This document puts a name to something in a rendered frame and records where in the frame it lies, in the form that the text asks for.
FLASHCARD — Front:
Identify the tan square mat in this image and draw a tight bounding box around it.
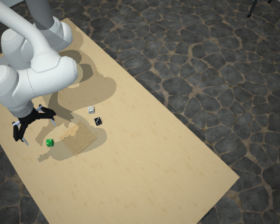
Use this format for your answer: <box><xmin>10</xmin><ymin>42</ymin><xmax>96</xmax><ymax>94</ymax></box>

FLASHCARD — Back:
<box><xmin>59</xmin><ymin>121</ymin><xmax>97</xmax><ymax>156</ymax></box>

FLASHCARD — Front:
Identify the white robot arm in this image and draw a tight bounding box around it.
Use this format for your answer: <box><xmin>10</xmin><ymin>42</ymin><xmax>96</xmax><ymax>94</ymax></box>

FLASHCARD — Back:
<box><xmin>0</xmin><ymin>0</ymin><xmax>78</xmax><ymax>118</ymax></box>

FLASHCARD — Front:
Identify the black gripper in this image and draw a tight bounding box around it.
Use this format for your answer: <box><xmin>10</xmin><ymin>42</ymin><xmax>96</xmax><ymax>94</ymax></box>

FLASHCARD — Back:
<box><xmin>12</xmin><ymin>104</ymin><xmax>56</xmax><ymax>146</ymax></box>

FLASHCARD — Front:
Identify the white die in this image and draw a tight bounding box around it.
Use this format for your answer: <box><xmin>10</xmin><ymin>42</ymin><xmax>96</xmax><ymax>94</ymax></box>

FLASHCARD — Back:
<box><xmin>88</xmin><ymin>106</ymin><xmax>94</xmax><ymax>114</ymax></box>

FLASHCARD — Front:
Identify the black die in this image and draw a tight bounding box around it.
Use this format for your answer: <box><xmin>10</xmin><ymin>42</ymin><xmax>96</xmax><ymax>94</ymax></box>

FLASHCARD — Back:
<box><xmin>94</xmin><ymin>117</ymin><xmax>102</xmax><ymax>126</ymax></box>

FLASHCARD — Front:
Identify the green die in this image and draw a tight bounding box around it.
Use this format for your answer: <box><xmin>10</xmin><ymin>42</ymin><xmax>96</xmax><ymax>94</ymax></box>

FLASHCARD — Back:
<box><xmin>46</xmin><ymin>139</ymin><xmax>54</xmax><ymax>147</ymax></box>

